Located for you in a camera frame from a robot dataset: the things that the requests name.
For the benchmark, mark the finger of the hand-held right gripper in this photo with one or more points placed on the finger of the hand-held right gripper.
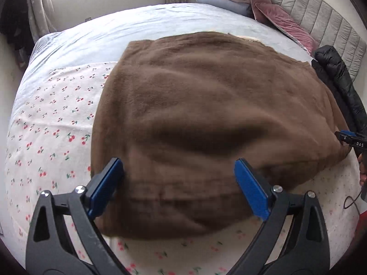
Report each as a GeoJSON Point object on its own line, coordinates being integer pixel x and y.
{"type": "Point", "coordinates": [351, 140]}

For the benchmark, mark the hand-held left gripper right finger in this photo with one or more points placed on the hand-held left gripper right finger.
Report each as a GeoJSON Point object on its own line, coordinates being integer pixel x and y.
{"type": "Point", "coordinates": [252, 189]}

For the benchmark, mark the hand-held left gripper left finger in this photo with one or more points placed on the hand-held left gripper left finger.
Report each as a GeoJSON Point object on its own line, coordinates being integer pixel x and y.
{"type": "Point", "coordinates": [106, 187]}

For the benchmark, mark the brown coat with fur collar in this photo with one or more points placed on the brown coat with fur collar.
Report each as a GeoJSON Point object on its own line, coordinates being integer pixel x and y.
{"type": "Point", "coordinates": [206, 114]}

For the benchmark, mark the person's right hand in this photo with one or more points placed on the person's right hand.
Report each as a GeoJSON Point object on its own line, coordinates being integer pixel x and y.
{"type": "Point", "coordinates": [363, 169]}

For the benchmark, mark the black puffer jacket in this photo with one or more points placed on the black puffer jacket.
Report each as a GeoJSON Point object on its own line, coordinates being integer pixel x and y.
{"type": "Point", "coordinates": [341, 77]}

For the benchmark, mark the cherry print white blanket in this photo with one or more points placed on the cherry print white blanket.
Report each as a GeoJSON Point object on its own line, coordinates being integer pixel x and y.
{"type": "Point", "coordinates": [54, 137]}

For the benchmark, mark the grey padded headboard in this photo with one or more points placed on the grey padded headboard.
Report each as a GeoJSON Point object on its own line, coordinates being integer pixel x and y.
{"type": "Point", "coordinates": [324, 14]}

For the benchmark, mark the light blue bed sheet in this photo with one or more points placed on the light blue bed sheet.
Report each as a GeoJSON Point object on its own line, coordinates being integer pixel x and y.
{"type": "Point", "coordinates": [114, 31]}

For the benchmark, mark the blue-grey folded blanket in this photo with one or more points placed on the blue-grey folded blanket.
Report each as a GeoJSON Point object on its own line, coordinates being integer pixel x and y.
{"type": "Point", "coordinates": [220, 1]}

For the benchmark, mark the grey patterned curtain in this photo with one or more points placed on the grey patterned curtain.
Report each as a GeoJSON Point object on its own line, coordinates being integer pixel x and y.
{"type": "Point", "coordinates": [40, 5]}

